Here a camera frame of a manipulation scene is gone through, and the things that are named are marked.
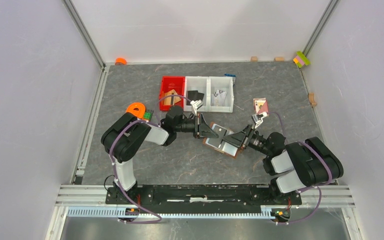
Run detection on white plastic bin left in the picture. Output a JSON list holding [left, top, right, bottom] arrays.
[[184, 76, 209, 112]]

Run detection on orange tape dispenser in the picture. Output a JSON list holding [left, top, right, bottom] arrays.
[[125, 102, 146, 119]]

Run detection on dark grey credit card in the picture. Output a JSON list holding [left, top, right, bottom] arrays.
[[209, 124, 228, 148]]

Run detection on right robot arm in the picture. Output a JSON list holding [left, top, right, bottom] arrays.
[[223, 125, 344, 204]]

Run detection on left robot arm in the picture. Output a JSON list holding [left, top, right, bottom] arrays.
[[100, 105, 219, 204]]

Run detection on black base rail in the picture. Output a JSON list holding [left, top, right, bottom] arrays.
[[105, 184, 302, 215]]

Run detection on playing card box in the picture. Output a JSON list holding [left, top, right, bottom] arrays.
[[253, 97, 269, 115]]

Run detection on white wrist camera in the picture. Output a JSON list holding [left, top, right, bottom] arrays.
[[190, 99, 203, 116], [251, 112, 268, 129]]

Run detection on wooden block left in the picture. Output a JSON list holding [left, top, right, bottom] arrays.
[[250, 56, 258, 62]]

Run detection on red plastic bin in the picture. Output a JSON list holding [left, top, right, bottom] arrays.
[[159, 75, 186, 112]]

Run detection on white plastic bin right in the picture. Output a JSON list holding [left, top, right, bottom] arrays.
[[207, 76, 235, 113]]

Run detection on white plastic bin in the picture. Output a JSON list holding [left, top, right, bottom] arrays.
[[207, 76, 235, 113], [184, 76, 209, 112]]

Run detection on cards in white bin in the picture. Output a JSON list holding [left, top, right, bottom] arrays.
[[211, 89, 227, 107]]

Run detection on blue toy piece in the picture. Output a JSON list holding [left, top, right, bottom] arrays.
[[224, 73, 236, 85]]

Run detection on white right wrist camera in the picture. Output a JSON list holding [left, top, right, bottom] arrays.
[[251, 112, 268, 129]]

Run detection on black card in bin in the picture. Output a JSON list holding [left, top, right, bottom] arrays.
[[186, 90, 205, 101]]

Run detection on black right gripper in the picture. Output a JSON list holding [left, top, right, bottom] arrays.
[[221, 123, 271, 156]]

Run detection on green toy block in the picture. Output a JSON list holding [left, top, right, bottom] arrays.
[[142, 111, 153, 121]]

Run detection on colourful toy block stack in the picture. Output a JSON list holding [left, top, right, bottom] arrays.
[[292, 51, 311, 69]]

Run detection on cards in red bin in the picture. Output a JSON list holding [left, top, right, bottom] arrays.
[[162, 89, 183, 106]]

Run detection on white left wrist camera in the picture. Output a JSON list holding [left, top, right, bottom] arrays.
[[190, 99, 203, 116]]

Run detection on wooden arch block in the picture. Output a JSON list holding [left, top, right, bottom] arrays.
[[308, 92, 318, 108]]

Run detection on brown leather card holder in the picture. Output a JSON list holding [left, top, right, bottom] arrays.
[[203, 122, 243, 159]]

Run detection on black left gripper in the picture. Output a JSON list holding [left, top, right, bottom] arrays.
[[174, 113, 219, 140]]

